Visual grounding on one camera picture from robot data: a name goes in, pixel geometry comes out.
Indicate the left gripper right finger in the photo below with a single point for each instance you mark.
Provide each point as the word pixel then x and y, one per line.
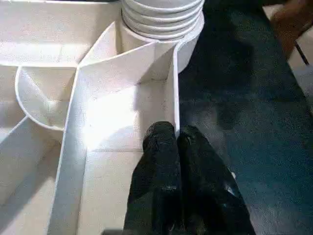
pixel 210 196

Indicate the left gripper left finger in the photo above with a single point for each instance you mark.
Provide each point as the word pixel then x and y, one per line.
pixel 156 186

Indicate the white plastic table top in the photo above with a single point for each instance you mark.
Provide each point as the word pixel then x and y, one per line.
pixel 54 98

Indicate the white plastic table leg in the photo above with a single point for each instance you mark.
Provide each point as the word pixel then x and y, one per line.
pixel 161 19

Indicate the black work mat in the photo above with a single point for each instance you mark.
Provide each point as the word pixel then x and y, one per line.
pixel 244 122

